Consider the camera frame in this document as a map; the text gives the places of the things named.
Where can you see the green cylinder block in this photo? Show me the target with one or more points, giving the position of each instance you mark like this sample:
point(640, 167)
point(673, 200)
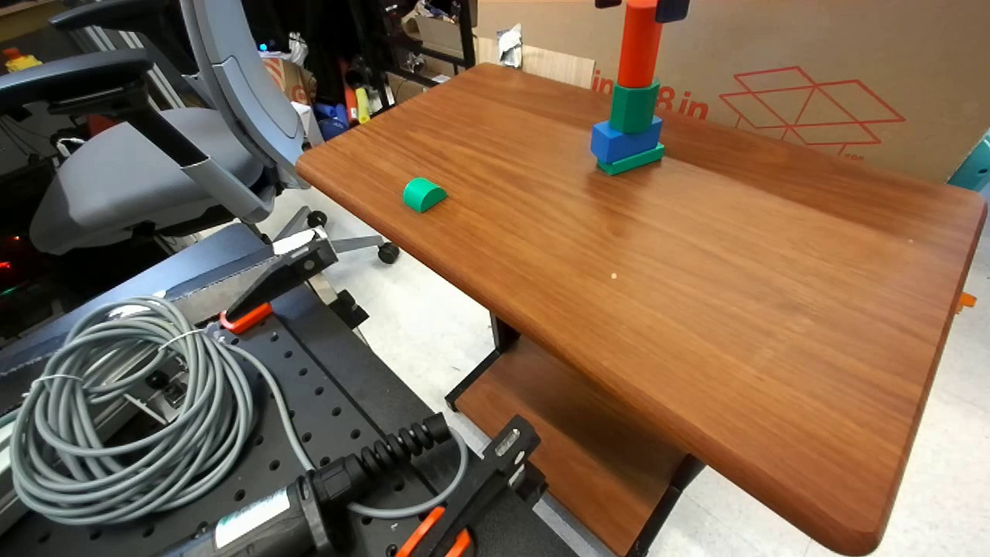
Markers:
point(633, 109)

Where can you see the dark metal frame beam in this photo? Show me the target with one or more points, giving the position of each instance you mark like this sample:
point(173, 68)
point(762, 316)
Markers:
point(157, 288)

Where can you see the small orange tab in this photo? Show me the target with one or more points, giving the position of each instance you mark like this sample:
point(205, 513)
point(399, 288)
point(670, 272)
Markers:
point(966, 302)

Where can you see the metal clamp orange tip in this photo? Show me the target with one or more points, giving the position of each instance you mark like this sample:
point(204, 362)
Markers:
point(295, 265)

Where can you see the grey office chair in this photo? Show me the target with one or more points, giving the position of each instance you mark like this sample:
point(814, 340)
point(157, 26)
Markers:
point(134, 176)

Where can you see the green flat block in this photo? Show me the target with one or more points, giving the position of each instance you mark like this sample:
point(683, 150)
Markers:
point(636, 167)

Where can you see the green half-cylinder block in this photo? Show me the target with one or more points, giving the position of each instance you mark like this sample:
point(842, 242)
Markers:
point(421, 196)

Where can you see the blue rectangular block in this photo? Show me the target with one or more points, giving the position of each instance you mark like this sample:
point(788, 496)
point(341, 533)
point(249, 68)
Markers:
point(623, 144)

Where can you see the large cardboard box red print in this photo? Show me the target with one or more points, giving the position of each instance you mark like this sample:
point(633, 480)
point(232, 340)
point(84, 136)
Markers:
point(805, 41)

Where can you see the black corner bracket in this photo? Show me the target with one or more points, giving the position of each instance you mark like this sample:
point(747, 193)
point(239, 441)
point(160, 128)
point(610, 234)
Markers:
point(349, 309)

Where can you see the red cylinder block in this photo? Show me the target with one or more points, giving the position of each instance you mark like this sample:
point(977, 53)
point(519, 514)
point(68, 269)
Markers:
point(640, 48)

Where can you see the teal plastic bin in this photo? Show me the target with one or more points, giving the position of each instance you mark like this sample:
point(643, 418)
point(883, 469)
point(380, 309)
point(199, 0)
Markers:
point(977, 167)

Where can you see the blue container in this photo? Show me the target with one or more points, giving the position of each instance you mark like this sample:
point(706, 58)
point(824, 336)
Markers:
point(331, 118)

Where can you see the black perforated mounting board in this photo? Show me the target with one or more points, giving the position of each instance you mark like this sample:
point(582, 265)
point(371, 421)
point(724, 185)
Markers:
point(320, 392)

